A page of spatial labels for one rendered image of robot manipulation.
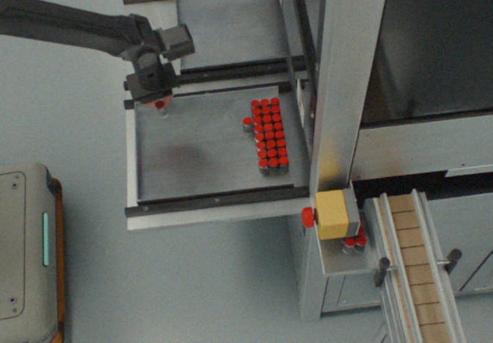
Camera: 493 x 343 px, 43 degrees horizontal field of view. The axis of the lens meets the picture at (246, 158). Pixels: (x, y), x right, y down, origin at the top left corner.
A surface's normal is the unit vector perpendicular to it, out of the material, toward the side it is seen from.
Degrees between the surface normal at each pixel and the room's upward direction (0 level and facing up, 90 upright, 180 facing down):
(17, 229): 0
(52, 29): 104
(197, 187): 0
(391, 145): 90
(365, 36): 90
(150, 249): 0
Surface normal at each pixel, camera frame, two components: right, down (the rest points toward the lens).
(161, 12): -0.05, -0.49
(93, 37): 0.42, 0.88
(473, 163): 0.11, 0.87
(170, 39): 0.12, -0.27
